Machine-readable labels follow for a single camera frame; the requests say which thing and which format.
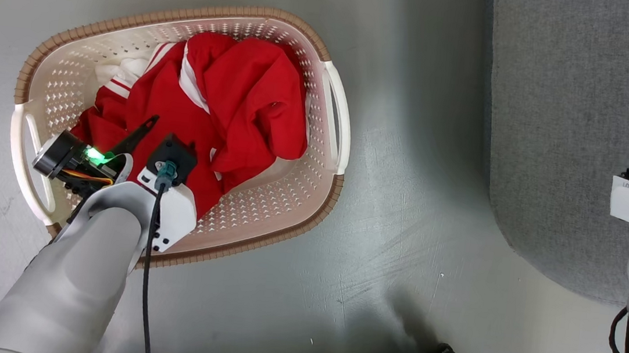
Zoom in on grey fabric sofa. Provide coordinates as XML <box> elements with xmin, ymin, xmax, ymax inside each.
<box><xmin>462</xmin><ymin>0</ymin><xmax>629</xmax><ymax>306</ymax></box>

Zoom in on white crumpled cloth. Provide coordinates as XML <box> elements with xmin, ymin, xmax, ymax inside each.
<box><xmin>92</xmin><ymin>51</ymin><xmax>152</xmax><ymax>91</ymax></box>

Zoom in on cream laundry basket brown rim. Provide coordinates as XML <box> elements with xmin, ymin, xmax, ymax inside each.
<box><xmin>0</xmin><ymin>0</ymin><xmax>364</xmax><ymax>289</ymax></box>

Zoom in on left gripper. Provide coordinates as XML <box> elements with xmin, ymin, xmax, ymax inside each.
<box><xmin>24</xmin><ymin>102</ymin><xmax>208</xmax><ymax>256</ymax></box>

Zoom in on red garment with white stripes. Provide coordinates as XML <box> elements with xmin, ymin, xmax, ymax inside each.
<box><xmin>62</xmin><ymin>19</ymin><xmax>320</xmax><ymax>231</ymax></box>

